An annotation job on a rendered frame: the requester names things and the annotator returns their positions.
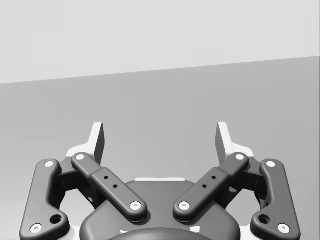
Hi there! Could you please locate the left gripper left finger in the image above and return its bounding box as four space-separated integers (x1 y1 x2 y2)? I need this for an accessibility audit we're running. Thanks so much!
19 121 148 240

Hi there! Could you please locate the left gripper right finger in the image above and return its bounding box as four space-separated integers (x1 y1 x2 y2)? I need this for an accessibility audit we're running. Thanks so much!
172 121 302 240

